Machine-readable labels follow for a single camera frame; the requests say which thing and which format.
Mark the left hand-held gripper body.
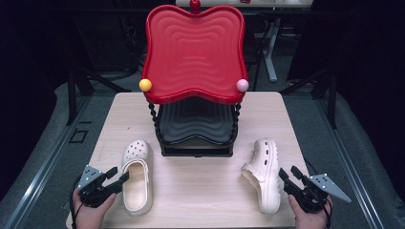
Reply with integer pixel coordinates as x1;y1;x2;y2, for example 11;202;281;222
76;164;123;208

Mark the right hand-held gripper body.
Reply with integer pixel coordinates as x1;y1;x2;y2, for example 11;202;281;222
283;173;352;214

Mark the cream clog shoe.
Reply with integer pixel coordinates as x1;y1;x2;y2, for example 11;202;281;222
240;137;283;215
120;139;155;218

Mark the red and black shoe rack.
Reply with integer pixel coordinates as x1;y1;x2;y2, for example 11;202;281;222
139;0;250;157

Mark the person's right hand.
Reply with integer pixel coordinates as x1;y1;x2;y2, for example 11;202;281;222
288;194;334;229

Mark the person's left hand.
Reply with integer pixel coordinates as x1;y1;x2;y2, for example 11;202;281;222
72;190;117;229

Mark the black metal stand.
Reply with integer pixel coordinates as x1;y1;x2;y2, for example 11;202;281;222
66;66;132;127
280;68;338;130

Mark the white-legged desk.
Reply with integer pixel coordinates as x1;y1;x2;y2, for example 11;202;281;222
175;0;314;83

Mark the thin black cable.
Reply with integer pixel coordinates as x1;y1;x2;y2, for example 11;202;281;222
304;156;319;177

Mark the right hand-held gripper black cable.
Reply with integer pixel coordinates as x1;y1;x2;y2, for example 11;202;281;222
320;190;334;229

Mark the hand-held gripper black cable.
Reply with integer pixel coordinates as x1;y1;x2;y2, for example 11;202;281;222
69;176;84;229
320;190;334;229

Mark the left hand-held gripper black cable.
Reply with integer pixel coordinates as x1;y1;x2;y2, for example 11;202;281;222
69;176;84;229

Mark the grey metal floor rail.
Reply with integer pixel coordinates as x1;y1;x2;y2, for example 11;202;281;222
313;94;386;229
3;94;94;229

